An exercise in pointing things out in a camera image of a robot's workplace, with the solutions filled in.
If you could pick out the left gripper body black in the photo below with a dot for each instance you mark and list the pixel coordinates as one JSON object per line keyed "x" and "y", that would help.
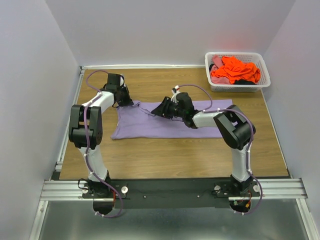
{"x": 125, "y": 98}

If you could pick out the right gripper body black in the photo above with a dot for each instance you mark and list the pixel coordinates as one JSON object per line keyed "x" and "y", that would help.
{"x": 176, "y": 112}

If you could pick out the purple t shirt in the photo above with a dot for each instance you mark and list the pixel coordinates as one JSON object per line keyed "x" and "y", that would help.
{"x": 136, "y": 121}

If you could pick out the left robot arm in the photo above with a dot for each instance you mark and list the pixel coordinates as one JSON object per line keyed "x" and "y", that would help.
{"x": 86, "y": 127}

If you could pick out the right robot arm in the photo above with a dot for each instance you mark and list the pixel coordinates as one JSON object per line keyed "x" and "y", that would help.
{"x": 235, "y": 128}

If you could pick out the white plastic laundry basket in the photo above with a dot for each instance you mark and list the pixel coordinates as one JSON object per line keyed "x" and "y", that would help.
{"x": 245, "y": 57}

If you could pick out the pink t shirt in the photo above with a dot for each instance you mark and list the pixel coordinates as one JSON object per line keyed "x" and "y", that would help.
{"x": 217, "y": 74}

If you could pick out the orange t shirt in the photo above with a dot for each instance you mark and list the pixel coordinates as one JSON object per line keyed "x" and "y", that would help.
{"x": 236, "y": 69}

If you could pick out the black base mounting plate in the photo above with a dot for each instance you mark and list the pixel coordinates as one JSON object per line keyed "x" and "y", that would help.
{"x": 108, "y": 201}

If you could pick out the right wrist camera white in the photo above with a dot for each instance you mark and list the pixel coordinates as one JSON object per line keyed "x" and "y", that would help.
{"x": 175, "y": 91}

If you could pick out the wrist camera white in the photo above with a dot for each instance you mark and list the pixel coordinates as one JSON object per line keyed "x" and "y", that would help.
{"x": 175, "y": 91}
{"x": 122, "y": 80}

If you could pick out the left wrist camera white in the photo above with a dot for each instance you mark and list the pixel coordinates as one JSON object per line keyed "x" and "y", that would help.
{"x": 122, "y": 80}

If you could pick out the aluminium frame rail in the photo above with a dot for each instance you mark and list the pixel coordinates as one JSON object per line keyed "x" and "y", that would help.
{"x": 73, "y": 190}

